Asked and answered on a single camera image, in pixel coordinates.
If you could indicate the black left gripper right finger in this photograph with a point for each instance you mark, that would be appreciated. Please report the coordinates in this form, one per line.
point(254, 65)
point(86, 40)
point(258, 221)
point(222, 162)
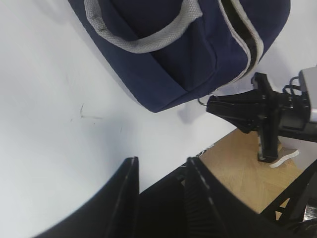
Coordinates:
point(213, 212)

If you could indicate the navy blue lunch bag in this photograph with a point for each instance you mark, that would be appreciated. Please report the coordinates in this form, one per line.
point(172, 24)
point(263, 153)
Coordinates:
point(169, 52)

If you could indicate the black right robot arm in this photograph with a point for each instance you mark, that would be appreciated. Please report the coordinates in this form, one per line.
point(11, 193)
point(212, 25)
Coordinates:
point(271, 114)

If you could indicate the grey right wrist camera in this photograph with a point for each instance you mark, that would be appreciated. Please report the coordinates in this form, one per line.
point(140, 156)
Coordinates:
point(308, 83)

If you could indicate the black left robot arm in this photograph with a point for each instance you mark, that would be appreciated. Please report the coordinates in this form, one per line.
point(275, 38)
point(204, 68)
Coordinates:
point(161, 209)

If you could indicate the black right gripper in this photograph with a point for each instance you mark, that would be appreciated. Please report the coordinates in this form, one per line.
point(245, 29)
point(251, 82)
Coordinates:
point(285, 114)

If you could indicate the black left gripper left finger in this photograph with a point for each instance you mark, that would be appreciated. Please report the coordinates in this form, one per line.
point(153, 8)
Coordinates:
point(110, 213)

